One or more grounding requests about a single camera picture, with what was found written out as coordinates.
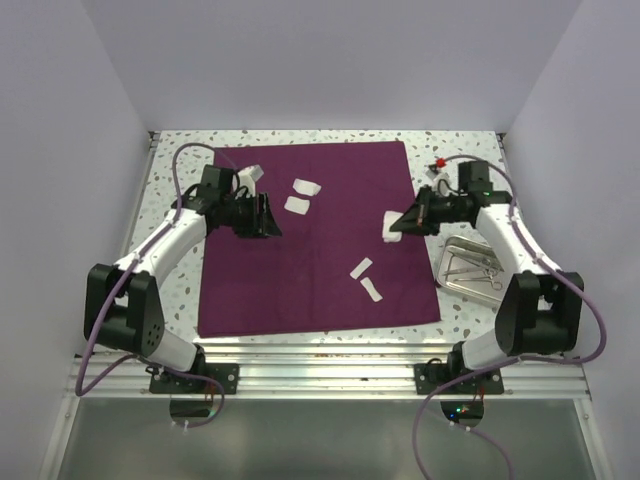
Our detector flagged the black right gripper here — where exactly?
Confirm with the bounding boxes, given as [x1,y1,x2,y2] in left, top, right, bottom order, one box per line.
[390,185,468,237]

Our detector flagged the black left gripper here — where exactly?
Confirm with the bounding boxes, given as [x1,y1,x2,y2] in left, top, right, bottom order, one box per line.
[220,191,282,238]

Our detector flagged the white gauze pad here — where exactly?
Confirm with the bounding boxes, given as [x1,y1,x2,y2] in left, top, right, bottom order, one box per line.
[293,178,321,197]
[284,196,310,215]
[382,211,402,243]

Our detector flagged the white gauze roll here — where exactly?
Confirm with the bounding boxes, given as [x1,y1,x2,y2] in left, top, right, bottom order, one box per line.
[349,257,372,280]
[360,277,383,302]

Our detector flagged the stainless steel tray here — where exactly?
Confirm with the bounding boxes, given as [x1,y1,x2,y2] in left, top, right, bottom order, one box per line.
[436,236,507,305]

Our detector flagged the purple cloth mat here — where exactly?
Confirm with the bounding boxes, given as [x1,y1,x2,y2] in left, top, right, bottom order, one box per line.
[197,141,440,338]

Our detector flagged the steel surgical scissors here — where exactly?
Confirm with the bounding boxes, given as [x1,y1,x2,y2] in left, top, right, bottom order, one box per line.
[444,267,501,277]

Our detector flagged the steel forceps with rings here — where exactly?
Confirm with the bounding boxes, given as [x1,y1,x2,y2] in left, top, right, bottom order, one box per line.
[481,259,504,291]

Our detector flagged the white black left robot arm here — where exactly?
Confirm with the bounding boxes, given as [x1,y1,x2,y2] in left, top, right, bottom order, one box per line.
[84,165,281,393]

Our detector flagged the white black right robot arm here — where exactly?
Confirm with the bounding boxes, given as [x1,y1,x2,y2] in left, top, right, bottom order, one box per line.
[388,154,584,393]

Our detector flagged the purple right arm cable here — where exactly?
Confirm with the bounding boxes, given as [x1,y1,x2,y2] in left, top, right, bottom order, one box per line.
[409,153,609,480]

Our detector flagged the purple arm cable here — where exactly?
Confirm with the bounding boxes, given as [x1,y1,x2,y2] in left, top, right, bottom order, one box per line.
[409,153,609,480]
[74,143,241,432]

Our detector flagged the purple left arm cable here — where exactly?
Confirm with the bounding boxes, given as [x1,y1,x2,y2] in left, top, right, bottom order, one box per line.
[74,143,241,432]

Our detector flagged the aluminium frame rail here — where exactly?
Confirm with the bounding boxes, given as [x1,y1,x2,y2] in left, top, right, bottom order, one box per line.
[64,344,594,401]

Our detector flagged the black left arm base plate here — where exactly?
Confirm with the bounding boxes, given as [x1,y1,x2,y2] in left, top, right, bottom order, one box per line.
[145,363,240,395]

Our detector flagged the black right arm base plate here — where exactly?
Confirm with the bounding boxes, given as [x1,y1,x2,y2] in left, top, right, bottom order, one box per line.
[413,359,505,396]

